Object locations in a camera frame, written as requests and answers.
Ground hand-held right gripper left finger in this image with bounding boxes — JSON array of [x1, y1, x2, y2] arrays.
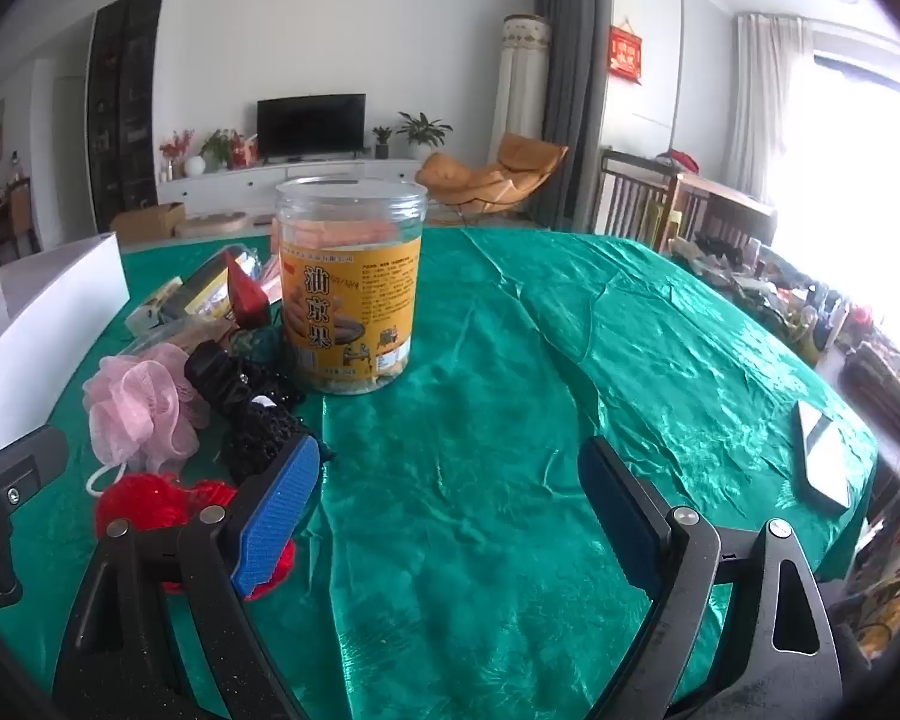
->
[[51, 435, 323, 720]]

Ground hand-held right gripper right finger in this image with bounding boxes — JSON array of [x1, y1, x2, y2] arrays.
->
[[579, 435, 845, 720]]

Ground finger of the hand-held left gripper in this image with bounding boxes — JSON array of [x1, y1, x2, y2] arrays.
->
[[0, 424, 70, 612]]

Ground red mesh ball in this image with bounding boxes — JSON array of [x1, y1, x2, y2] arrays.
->
[[94, 476, 297, 601]]

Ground white cardboard box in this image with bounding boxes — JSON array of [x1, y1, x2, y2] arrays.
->
[[0, 234, 130, 466]]

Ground red packet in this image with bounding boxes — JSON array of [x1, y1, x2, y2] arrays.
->
[[227, 251, 272, 331]]

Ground green satin tablecloth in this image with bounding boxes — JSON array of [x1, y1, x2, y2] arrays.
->
[[0, 225, 882, 720]]

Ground dark green mesh pouf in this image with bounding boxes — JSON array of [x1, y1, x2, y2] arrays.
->
[[232, 326, 286, 370]]

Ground smartphone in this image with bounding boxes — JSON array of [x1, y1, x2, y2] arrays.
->
[[795, 399, 852, 511]]

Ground clear plastic jar yellow label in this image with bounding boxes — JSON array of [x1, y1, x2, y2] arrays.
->
[[272, 178, 428, 396]]

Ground clear wrapped dark packet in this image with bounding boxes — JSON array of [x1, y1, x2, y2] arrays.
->
[[127, 244, 282, 338]]

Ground pile of assorted clutter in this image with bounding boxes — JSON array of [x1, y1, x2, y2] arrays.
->
[[667, 232, 871, 361]]

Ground brown cardboard box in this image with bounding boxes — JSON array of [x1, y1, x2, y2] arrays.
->
[[111, 202, 186, 245]]

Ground floral patterned cloth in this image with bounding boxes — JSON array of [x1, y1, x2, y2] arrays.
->
[[847, 457, 900, 661]]

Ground beige oval pet bed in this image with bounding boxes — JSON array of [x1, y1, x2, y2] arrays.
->
[[176, 214, 256, 237]]

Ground slatted wooden chair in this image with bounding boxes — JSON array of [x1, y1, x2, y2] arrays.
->
[[591, 148, 683, 248]]

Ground wooden side desk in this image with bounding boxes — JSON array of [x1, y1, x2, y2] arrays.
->
[[675, 169, 777, 248]]

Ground white television cabinet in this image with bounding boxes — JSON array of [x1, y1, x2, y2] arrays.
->
[[157, 157, 436, 205]]

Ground red flowers in vase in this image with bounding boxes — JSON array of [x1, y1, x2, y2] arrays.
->
[[160, 129, 196, 181]]

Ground orange lounge chair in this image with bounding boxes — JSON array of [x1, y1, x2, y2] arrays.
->
[[416, 133, 569, 222]]

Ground green plant with red decoration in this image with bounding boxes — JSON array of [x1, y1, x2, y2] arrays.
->
[[199, 129, 260, 170]]

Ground dark tall display cabinet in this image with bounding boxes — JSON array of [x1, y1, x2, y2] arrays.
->
[[86, 0, 167, 230]]

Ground flat screen television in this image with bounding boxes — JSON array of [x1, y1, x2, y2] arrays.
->
[[257, 94, 367, 160]]

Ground large green potted plant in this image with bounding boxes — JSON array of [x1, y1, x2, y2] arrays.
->
[[397, 112, 455, 160]]

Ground grey curtain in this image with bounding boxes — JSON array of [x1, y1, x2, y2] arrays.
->
[[532, 0, 616, 230]]

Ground covered standing air conditioner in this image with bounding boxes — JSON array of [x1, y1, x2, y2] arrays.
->
[[489, 15, 550, 166]]

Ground white sheer curtain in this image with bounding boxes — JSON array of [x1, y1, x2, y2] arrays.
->
[[735, 13, 818, 203]]

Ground red wall hanging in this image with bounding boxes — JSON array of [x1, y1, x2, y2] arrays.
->
[[609, 19, 642, 83]]

